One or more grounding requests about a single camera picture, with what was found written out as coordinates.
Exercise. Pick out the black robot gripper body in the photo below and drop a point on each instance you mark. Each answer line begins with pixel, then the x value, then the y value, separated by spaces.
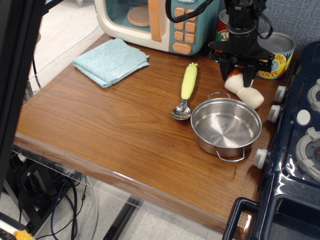
pixel 242 48

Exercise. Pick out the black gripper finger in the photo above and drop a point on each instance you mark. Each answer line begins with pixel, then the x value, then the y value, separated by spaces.
pixel 249 74
pixel 225 68

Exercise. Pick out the plush brown white mushroom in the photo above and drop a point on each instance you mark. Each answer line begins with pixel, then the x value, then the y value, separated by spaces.
pixel 249 95

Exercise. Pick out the light blue folded napkin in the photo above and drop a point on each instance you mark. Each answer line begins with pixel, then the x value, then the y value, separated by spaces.
pixel 110 62

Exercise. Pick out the tomato sauce can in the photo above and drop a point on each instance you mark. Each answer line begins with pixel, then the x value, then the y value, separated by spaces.
pixel 222 33

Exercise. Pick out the pineapple slices can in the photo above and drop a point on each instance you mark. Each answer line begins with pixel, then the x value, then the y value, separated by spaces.
pixel 282 46

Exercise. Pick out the small stainless steel pot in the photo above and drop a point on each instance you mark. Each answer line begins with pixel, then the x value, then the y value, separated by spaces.
pixel 225 127

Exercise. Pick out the toy microwave oven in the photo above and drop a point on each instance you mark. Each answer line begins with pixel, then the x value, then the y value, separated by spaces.
pixel 145 23

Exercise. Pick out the dark blue toy stove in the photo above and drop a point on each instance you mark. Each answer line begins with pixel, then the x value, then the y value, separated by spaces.
pixel 288 206

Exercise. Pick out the yellow object bottom left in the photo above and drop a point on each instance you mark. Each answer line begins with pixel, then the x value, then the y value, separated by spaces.
pixel 23 235

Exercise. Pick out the spoon with yellow handle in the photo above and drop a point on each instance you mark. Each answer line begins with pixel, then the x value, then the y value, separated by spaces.
pixel 182 111

